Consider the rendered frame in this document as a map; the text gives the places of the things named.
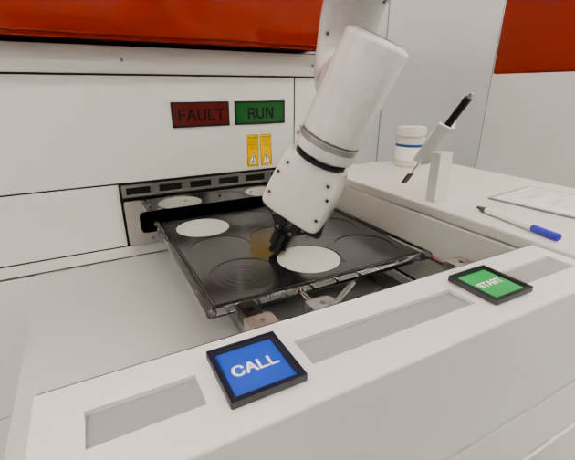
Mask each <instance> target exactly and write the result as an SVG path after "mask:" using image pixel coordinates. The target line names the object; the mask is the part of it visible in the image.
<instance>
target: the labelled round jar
mask: <svg viewBox="0 0 575 460"><path fill-rule="evenodd" d="M426 131H427V128H426V127H425V126H416V125H402V126H398V127H397V134H398V136H397V137H396V144H395V154H394V164H395V165H397V166H402V167H415V166H416V164H417V163H418V162H416V161H414V160H413V157H414V156H415V155H416V153H417V152H418V151H419V150H420V149H421V147H422V146H423V144H424V143H425V137H424V136H425V135H426Z"/></svg>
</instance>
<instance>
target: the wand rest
mask: <svg viewBox="0 0 575 460"><path fill-rule="evenodd" d="M454 130H455V123H454V124H453V125H452V127H451V128H450V127H448V126H446V125H444V124H443V123H441V122H439V123H438V124H437V125H436V127H435V128H434V130H433V131H432V133H431V134H430V136H429V137H428V138H427V140H426V141H425V143H424V144H423V146H422V147H421V149H420V150H419V151H418V152H417V153H416V155H415V156H414V157H413V160H414V161H416V162H418V164H419V165H420V164H423V165H425V164H428V163H430V169H429V176H428V183H427V190H426V196H425V200H426V201H429V202H432V203H438V202H442V201H445V200H446V194H447V188H448V182H449V176H450V170H451V164H452V158H453V153H452V152H446V151H440V152H439V150H440V148H441V147H442V146H443V144H444V143H445V142H446V140H447V139H448V138H449V136H450V135H451V134H452V132H453V131H454Z"/></svg>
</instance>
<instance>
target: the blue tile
mask: <svg viewBox="0 0 575 460"><path fill-rule="evenodd" d="M214 358H215V360H216V362H217V364H218V366H219V368H220V370H221V372H222V374H223V375H224V376H225V379H226V381H227V383H228V385H229V387H230V389H231V391H232V393H233V395H234V396H235V397H237V396H239V395H242V394H245V393H247V392H251V391H253V390H256V389H258V388H261V387H264V386H266V385H268V384H270V383H273V382H277V381H280V380H283V379H285V378H287V377H289V376H292V375H295V374H297V373H296V372H295V371H294V369H293V368H292V367H291V366H290V364H289V363H288V361H287V360H286V359H285V358H284V356H283V355H282V354H281V352H280V351H279V350H278V349H277V347H276V346H275V344H274V343H273V342H272V341H271V339H268V340H263V341H260V342H258V343H255V344H252V345H249V346H245V347H243V348H240V349H237V350H232V351H229V352H227V353H224V354H221V355H217V356H215V357H214Z"/></svg>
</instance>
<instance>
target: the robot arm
mask: <svg viewBox="0 0 575 460"><path fill-rule="evenodd" d="M388 2H389V0H323V3H322V8H321V14H320V20H319V32H318V41H317V49H316V57H315V67H314V82H315V88H316V91H317V93H316V96H315V98H314V99H313V102H312V104H311V106H310V109H309V111H308V114H307V117H306V118H305V120H304V123H303V126H302V125H298V127H297V128H296V134H298V138H297V143H295V144H291V145H290V147H289V148H288V149H287V151H286V153H285V154H284V156H283V157H282V159H281V161H280V162H279V164H278V166H277V168H276V169H275V171H274V173H273V175H272V176H271V178H270V180H269V182H268V184H267V187H266V189H265V191H264V193H263V197H262V199H263V201H262V204H263V205H264V206H265V207H266V208H267V209H268V210H269V211H270V212H271V214H272V217H273V220H274V228H275V230H274V232H273V235H272V236H271V238H270V240H269V242H270V243H271V245H270V247H269V249H268V250H269V251H270V252H273V251H274V252H273V253H274V254H275V255H277V254H279V253H280V252H281V251H284V252H285V251H286V250H287V249H288V247H289V245H290V243H291V241H292V239H293V237H294V236H297V235H308V236H310V237H313V238H316V239H319V238H320V237H321V236H322V233H323V229H324V225H325V224H326V223H327V222H328V220H329V219H330V217H331V215H332V213H333V211H334V209H335V207H336V204H337V202H338V200H339V198H340V195H341V192H342V190H343V187H344V184H345V182H346V179H347V175H348V170H347V169H346V168H347V167H350V166H351V164H352V162H353V160H354V158H355V157H356V155H357V153H358V151H359V149H360V147H361V145H362V144H363V142H364V140H365V138H366V136H367V134H368V132H369V131H370V129H371V126H372V124H373V123H374V121H375V120H376V118H377V116H378V114H379V112H380V110H381V108H382V106H383V104H384V102H385V100H386V99H387V97H388V95H389V94H390V92H391V90H392V87H393V85H394V83H395V82H396V80H397V78H398V77H399V75H400V73H401V71H402V69H403V67H404V65H405V63H406V61H407V59H408V54H407V52H406V51H405V50H404V49H403V48H402V47H400V46H399V45H397V44H395V43H394V42H392V41H391V40H389V39H387V38H385V37H382V36H380V35H378V34H376V31H377V28H378V25H379V23H380V21H381V18H382V14H383V12H384V9H385V7H386V6H387V4H388ZM288 221H289V222H291V223H292V225H291V227H290V228H288V225H287V223H288Z"/></svg>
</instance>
